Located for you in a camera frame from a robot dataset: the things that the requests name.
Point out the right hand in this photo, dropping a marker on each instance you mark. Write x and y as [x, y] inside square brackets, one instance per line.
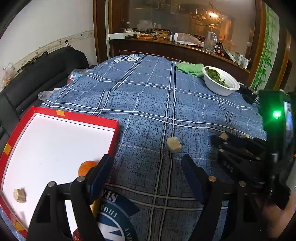
[278, 219]

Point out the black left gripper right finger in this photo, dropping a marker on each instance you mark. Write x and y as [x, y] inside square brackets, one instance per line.
[197, 179]

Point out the plastic bag on sofa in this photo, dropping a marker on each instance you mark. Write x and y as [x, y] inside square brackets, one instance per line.
[75, 74]

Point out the beige food chunk in tray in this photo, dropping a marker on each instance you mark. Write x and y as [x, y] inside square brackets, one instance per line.
[19, 195]

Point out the black leather sofa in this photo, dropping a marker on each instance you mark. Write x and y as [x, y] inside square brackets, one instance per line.
[50, 71]

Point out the clear glass jug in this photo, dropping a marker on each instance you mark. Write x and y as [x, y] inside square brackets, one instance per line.
[210, 42]

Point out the red tray white inside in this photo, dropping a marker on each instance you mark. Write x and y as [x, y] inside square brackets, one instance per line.
[48, 145]

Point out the green cloth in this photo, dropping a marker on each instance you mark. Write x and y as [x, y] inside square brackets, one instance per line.
[191, 69]

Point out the blue plaid tablecloth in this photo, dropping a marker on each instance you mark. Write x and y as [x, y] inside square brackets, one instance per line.
[146, 196]

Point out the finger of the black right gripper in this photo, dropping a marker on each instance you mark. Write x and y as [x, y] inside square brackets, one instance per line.
[234, 165]
[252, 145]

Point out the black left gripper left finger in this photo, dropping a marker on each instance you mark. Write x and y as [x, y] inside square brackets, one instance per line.
[97, 177]

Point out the wooden sideboard counter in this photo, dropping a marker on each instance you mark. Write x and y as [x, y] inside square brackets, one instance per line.
[175, 52]

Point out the dark red jujube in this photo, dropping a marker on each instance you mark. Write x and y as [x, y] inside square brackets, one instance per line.
[76, 235]

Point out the white bowl with greens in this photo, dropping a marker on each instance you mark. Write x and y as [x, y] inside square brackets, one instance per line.
[219, 81]

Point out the orange mandarin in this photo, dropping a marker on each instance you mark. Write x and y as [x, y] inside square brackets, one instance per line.
[85, 167]

